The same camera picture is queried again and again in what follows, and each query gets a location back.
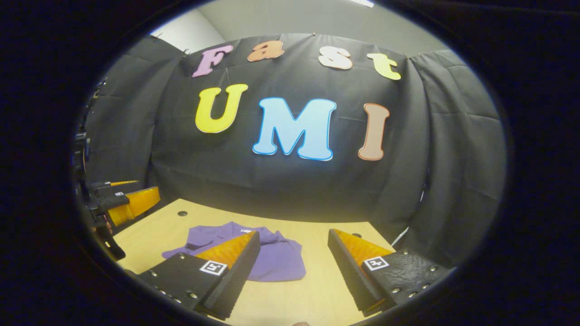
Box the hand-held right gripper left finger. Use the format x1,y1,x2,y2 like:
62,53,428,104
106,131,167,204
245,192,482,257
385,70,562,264
137,230,262,321

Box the purple button shirt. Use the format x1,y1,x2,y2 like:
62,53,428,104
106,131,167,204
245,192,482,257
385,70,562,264
162,221,306,282

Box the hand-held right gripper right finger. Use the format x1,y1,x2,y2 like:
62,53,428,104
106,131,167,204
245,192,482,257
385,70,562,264
327,228,456,317

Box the white cable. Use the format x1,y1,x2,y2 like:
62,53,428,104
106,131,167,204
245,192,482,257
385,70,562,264
391,226,409,248

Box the black backdrop cloth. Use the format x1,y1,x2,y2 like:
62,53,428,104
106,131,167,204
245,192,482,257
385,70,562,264
77,33,507,268

